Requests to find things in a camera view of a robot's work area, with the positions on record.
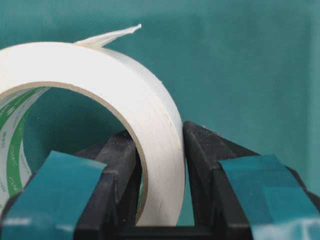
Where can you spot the green table cloth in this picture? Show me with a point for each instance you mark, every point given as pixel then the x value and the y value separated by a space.
pixel 247 69

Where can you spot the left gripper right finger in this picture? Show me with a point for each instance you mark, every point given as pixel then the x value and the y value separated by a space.
pixel 243 195

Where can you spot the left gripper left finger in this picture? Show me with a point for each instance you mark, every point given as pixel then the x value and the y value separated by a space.
pixel 83 196

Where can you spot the white duct tape roll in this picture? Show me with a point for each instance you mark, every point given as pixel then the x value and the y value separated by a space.
pixel 136 97

